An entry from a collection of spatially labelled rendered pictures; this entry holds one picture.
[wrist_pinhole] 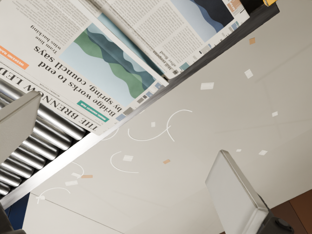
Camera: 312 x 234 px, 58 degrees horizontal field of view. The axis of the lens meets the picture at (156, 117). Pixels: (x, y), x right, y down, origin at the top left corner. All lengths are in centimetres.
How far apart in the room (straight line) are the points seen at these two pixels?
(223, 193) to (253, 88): 186
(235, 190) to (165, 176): 229
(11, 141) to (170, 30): 36
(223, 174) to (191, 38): 34
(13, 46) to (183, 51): 27
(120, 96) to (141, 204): 227
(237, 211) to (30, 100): 14
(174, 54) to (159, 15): 7
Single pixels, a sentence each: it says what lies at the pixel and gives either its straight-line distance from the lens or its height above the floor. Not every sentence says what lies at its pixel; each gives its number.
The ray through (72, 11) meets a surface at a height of 103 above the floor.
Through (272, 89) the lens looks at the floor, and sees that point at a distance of 212.
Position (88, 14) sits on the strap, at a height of 104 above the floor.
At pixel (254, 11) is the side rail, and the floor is 80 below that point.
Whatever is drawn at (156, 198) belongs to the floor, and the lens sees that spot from 271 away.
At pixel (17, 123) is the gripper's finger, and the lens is 17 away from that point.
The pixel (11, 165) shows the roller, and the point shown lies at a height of 80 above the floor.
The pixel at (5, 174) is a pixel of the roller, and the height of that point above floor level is 79.
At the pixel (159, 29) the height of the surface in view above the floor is 103.
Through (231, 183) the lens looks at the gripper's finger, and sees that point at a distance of 18.
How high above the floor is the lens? 146
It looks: 49 degrees down
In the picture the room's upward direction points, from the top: 167 degrees clockwise
